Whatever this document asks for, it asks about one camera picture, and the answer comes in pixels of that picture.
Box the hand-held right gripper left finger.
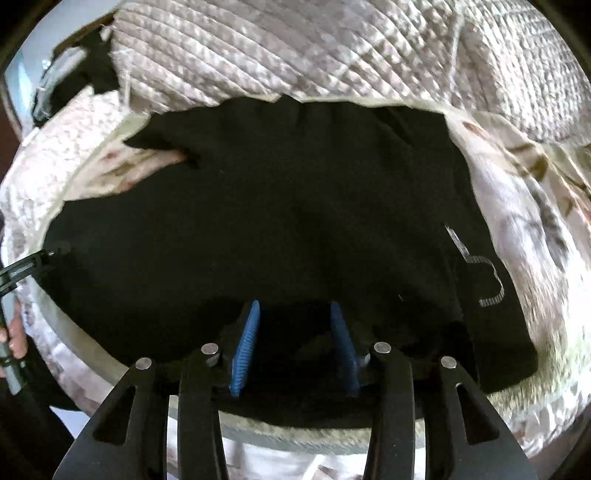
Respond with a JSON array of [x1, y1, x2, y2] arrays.
[[53, 300, 262, 480]]

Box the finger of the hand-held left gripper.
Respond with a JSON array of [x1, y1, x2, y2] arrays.
[[0, 242, 71, 296]]

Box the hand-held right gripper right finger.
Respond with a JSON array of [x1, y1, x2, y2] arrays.
[[329, 301, 539, 480]]

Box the black pants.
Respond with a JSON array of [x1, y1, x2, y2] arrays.
[[41, 95, 540, 428]]

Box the person's left hand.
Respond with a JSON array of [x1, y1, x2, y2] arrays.
[[0, 305, 29, 370]]

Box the white quilted pillow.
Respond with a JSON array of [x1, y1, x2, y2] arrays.
[[0, 88, 153, 278]]

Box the dark cloth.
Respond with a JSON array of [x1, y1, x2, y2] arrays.
[[32, 23, 122, 127]]

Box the floral fleece blanket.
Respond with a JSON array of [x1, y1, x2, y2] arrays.
[[0, 99, 591, 480]]

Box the quilted beige bedspread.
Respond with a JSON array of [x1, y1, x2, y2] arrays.
[[108, 0, 591, 144]]

